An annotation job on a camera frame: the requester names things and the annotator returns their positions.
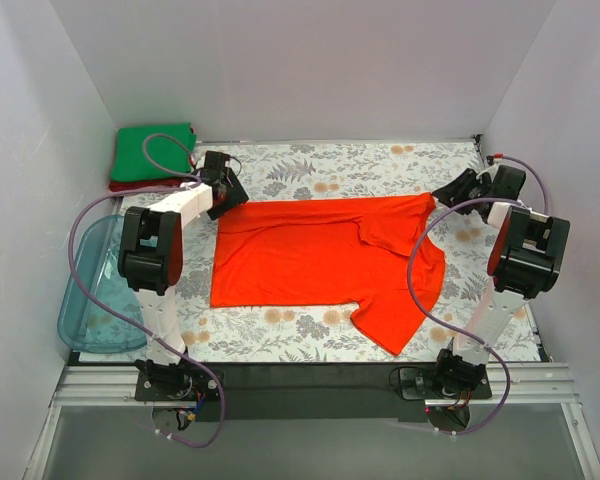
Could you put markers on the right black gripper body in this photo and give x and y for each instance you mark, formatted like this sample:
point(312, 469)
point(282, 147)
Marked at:
point(466, 186)

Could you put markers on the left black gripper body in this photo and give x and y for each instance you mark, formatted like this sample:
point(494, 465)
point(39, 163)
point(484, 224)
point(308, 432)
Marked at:
point(228, 198)

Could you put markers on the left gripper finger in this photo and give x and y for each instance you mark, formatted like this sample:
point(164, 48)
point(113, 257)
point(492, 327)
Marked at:
point(222, 205)
point(235, 190)

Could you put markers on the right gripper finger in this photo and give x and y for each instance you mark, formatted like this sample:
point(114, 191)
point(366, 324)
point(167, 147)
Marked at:
point(450, 201)
point(460, 187)

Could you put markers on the orange t-shirt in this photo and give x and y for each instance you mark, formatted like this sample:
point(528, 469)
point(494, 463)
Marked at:
point(367, 251)

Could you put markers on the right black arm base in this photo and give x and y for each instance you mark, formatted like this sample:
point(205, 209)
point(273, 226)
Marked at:
point(416, 383)

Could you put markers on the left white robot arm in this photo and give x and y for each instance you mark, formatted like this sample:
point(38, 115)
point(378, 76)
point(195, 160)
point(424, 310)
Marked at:
point(151, 255)

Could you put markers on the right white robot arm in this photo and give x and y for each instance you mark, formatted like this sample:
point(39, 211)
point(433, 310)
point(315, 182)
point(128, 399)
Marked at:
point(525, 260)

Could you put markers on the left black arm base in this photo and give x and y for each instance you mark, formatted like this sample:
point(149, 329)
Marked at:
point(189, 386)

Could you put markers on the folded dark red t-shirt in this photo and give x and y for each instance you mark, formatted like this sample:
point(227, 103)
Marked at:
point(145, 185)

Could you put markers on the folded green t-shirt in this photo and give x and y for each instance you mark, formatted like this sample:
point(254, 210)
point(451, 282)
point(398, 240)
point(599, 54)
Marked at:
point(140, 152)

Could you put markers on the clear teal plastic bin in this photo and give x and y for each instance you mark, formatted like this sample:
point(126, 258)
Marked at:
point(83, 325)

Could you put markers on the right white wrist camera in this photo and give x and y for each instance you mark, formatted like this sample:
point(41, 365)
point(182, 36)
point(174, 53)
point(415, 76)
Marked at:
point(492, 165)

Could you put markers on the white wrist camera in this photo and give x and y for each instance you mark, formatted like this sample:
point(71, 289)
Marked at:
point(196, 162)
point(492, 165)

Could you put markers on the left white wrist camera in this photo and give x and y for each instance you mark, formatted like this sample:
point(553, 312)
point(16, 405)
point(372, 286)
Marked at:
point(196, 162)

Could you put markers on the aluminium frame rail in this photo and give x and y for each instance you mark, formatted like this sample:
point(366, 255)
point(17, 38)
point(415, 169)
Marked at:
point(319, 421)

